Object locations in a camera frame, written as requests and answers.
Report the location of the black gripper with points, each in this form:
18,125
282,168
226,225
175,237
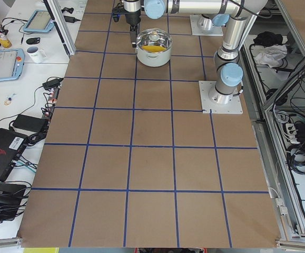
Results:
133,18

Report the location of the glass pot lid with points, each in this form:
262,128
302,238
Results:
154,36

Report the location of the yellow corn cob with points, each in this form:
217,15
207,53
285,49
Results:
153,48

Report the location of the pale green electric pot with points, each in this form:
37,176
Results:
153,59

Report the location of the far blue teach pendant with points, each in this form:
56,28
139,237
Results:
39,22

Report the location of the blue teach pendant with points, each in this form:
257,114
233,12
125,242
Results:
39,22
11,64

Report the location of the white mug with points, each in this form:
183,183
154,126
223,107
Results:
37,55

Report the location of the black round mouse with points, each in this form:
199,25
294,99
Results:
33,40

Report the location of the yellow bottle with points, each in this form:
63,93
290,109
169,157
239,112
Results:
4,41

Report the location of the near blue teach pendant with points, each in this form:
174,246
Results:
11,64

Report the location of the black cloth heap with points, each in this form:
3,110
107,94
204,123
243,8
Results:
267,39

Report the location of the black power adapter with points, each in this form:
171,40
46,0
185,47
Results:
30,123

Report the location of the white crumpled cloth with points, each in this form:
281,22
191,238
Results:
272,56

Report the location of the black laptop computer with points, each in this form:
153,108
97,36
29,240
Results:
12,145

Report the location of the white power strip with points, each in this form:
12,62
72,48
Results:
292,133

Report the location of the aluminium frame post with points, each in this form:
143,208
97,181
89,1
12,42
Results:
57,17

